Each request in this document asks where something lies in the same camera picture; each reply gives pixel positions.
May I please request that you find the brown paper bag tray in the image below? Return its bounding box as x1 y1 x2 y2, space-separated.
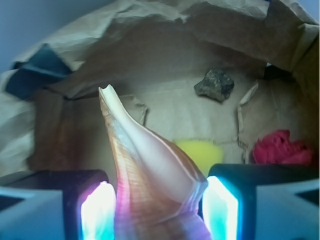
0 0 320 183

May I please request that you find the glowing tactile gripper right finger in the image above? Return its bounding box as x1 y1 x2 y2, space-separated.
202 163 320 240

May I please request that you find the orange spiral seashell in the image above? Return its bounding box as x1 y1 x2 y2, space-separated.
98 85 211 240

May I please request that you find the yellow sponge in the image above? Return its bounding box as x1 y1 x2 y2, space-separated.
174 139 225 177

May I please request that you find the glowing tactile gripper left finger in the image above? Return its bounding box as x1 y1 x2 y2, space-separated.
0 169 116 240

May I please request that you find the brown rock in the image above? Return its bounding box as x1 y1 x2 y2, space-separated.
193 68 235 103

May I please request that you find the red crumpled tissue paper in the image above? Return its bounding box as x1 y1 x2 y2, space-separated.
252 129 314 166

